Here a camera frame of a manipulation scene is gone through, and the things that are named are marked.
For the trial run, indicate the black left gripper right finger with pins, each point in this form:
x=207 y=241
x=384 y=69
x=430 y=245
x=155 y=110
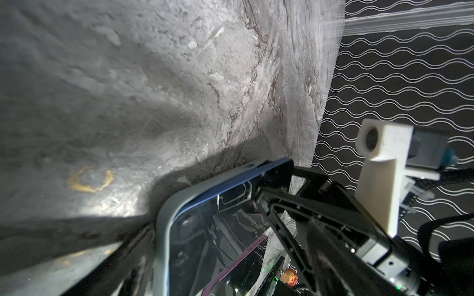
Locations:
x=337 y=271

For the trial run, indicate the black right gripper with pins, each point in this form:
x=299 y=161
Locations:
x=319 y=199

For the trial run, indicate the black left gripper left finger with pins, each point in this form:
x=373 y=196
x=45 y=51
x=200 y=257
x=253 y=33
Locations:
x=127 y=270

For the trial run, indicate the black smartphone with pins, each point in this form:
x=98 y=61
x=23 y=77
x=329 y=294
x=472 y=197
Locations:
x=220 y=230
x=262 y=261

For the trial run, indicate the light blue phone case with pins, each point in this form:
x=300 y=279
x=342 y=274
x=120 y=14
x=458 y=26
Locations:
x=179 y=206

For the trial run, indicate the small colourful toy figure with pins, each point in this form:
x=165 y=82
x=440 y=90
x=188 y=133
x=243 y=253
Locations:
x=290 y=277

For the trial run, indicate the aluminium corner frame post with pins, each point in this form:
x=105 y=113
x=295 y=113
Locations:
x=460 y=13

